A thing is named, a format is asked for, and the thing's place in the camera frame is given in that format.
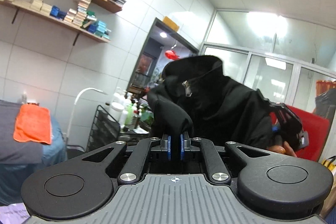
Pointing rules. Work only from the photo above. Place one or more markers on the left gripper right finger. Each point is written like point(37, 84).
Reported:
point(185, 144)

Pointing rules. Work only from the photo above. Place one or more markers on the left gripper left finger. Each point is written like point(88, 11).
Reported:
point(166, 146)

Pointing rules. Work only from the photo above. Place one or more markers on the black jacket with white lettering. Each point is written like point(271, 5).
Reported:
point(197, 98)

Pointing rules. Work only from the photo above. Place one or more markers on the person's right hand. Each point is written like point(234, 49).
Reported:
point(284, 149)

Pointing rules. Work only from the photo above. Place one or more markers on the red chair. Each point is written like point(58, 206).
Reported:
point(317, 128)

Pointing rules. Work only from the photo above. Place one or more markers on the red fish ornament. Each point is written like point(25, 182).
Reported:
point(170, 54)

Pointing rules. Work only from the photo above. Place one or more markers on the orange towel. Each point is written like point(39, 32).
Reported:
point(33, 123)

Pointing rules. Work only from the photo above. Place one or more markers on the purple floral bed sheet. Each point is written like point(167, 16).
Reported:
point(14, 213)

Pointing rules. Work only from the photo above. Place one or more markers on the black wire rack trolley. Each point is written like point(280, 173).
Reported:
point(105, 130)

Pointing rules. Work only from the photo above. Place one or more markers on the lower wooden wall shelf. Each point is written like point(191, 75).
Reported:
point(73, 20)

